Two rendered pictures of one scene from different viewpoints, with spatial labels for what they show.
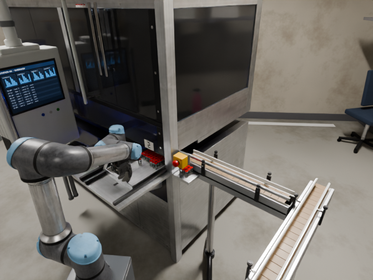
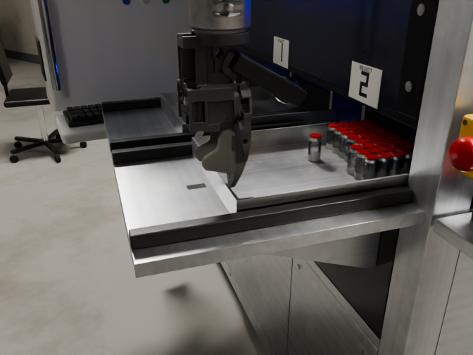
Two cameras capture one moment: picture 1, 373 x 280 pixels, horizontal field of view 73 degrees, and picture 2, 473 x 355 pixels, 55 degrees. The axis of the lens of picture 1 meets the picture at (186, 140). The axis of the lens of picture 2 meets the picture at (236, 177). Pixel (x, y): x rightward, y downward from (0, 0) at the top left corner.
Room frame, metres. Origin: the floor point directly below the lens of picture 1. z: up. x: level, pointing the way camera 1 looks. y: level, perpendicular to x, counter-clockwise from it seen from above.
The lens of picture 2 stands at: (0.68, 0.04, 1.18)
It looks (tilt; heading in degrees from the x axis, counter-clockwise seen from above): 24 degrees down; 31
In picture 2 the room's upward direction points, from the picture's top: straight up
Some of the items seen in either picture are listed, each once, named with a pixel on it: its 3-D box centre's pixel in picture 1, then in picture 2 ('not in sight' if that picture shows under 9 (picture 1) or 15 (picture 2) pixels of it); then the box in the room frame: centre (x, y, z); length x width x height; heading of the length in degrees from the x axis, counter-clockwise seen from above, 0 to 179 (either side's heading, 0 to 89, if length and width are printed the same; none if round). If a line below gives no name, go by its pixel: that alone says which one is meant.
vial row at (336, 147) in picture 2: (150, 160); (355, 151); (1.40, 0.24, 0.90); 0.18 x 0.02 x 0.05; 49
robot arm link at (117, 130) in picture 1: (117, 136); not in sight; (1.16, 0.36, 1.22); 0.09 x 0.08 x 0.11; 159
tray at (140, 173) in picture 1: (140, 166); (309, 160); (1.34, 0.30, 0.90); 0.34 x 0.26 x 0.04; 139
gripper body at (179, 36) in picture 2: (120, 162); (215, 80); (1.16, 0.36, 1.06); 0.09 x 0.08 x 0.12; 139
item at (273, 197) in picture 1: (233, 176); not in sight; (1.19, -0.28, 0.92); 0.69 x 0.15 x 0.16; 49
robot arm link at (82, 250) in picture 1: (85, 253); not in sight; (0.66, 0.41, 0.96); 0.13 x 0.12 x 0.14; 69
